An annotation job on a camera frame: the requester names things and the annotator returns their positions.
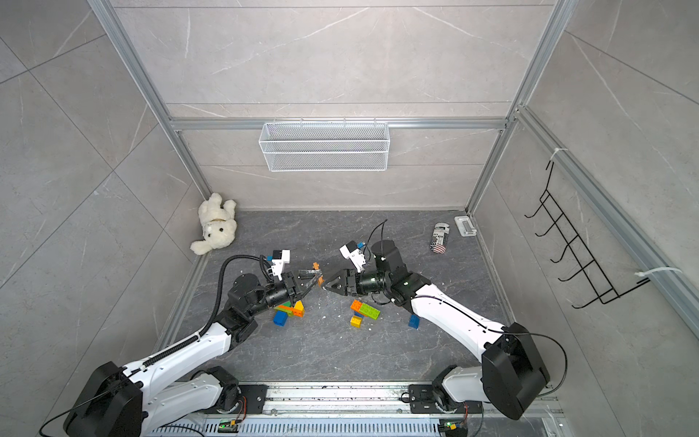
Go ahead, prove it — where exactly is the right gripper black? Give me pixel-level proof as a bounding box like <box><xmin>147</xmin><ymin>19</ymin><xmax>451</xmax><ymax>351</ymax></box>
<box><xmin>323</xmin><ymin>270</ymin><xmax>391</xmax><ymax>298</ymax></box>

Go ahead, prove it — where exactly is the light green lego plate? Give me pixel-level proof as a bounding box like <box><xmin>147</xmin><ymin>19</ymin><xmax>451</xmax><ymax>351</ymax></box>
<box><xmin>358</xmin><ymin>303</ymin><xmax>380</xmax><ymax>320</ymax></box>

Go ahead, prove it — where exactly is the orange 2x4 lego plate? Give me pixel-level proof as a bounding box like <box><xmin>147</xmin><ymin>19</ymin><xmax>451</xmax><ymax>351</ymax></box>
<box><xmin>276</xmin><ymin>306</ymin><xmax>295</xmax><ymax>317</ymax></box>

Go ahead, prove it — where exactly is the blue lego block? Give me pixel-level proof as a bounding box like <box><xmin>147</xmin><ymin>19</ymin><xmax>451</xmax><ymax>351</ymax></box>
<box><xmin>273</xmin><ymin>311</ymin><xmax>289</xmax><ymax>327</ymax></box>

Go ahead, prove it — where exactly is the small blue lego brick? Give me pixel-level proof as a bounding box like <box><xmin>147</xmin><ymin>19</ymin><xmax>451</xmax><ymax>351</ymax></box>
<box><xmin>409</xmin><ymin>314</ymin><xmax>420</xmax><ymax>330</ymax></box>

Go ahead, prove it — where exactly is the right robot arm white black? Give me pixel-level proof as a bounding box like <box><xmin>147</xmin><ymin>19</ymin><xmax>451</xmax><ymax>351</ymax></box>
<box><xmin>322</xmin><ymin>240</ymin><xmax>551</xmax><ymax>420</ymax></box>

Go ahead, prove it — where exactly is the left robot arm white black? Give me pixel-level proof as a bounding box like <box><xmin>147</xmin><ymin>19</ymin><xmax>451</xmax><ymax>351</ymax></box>
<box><xmin>56</xmin><ymin>251</ymin><xmax>322</xmax><ymax>436</ymax></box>

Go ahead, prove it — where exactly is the white teddy bear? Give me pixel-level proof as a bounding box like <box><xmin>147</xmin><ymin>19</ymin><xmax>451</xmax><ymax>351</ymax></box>
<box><xmin>190</xmin><ymin>193</ymin><xmax>238</xmax><ymax>256</ymax></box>

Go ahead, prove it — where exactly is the flag pattern can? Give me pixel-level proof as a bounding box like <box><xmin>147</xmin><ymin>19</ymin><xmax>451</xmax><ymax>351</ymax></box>
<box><xmin>430</xmin><ymin>222</ymin><xmax>451</xmax><ymax>254</ymax></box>

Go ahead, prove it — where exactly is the small white box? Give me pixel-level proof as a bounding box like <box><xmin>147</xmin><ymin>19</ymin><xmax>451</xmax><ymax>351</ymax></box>
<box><xmin>454</xmin><ymin>215</ymin><xmax>478</xmax><ymax>238</ymax></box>

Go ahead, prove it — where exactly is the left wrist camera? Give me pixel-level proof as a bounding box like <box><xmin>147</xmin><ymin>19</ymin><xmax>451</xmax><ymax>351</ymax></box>
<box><xmin>268</xmin><ymin>249</ymin><xmax>291</xmax><ymax>280</ymax></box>

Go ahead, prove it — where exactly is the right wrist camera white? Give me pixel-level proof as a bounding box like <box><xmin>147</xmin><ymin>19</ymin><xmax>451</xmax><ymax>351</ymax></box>
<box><xmin>340</xmin><ymin>240</ymin><xmax>367</xmax><ymax>272</ymax></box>

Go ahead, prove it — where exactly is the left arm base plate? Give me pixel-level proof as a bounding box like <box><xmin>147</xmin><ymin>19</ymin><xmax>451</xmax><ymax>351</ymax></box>
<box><xmin>230</xmin><ymin>384</ymin><xmax>269</xmax><ymax>415</ymax></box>

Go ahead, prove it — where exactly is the white wire mesh basket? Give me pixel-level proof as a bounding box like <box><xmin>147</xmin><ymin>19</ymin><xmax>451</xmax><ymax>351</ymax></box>
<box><xmin>258</xmin><ymin>121</ymin><xmax>391</xmax><ymax>172</ymax></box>

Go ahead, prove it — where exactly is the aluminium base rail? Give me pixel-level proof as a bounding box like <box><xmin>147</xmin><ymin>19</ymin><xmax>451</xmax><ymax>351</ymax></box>
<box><xmin>152</xmin><ymin>382</ymin><xmax>573</xmax><ymax>436</ymax></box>

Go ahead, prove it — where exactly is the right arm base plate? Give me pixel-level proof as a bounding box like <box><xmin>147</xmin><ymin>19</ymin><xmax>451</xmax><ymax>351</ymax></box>
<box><xmin>400</xmin><ymin>384</ymin><xmax>483</xmax><ymax>414</ymax></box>

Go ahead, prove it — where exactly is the black wire hook rack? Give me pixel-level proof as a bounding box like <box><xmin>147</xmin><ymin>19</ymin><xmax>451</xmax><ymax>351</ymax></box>
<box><xmin>524</xmin><ymin>161</ymin><xmax>651</xmax><ymax>310</ymax></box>

